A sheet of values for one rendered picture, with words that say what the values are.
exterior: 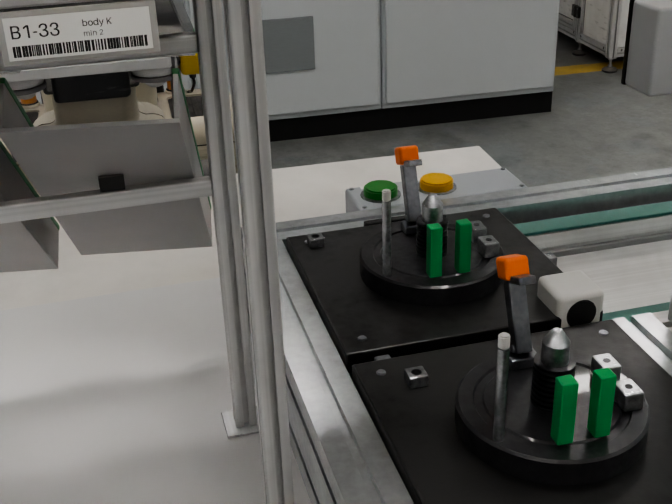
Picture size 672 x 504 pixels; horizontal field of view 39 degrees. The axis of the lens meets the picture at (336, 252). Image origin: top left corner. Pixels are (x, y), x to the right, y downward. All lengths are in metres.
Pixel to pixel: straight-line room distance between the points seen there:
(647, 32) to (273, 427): 0.42
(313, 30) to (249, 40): 3.40
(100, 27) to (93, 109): 1.05
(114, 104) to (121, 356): 0.66
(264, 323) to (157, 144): 0.17
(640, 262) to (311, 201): 0.50
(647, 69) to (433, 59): 3.38
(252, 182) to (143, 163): 0.18
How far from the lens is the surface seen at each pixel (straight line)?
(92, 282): 1.20
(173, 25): 0.75
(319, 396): 0.77
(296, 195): 1.39
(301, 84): 4.04
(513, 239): 1.00
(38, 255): 0.92
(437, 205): 0.90
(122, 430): 0.93
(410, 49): 4.12
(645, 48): 0.80
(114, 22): 0.57
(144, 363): 1.03
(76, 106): 1.61
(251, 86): 0.59
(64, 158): 0.76
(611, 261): 1.09
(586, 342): 0.84
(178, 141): 0.73
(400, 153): 0.95
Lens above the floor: 1.41
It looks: 27 degrees down
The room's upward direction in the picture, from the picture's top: 2 degrees counter-clockwise
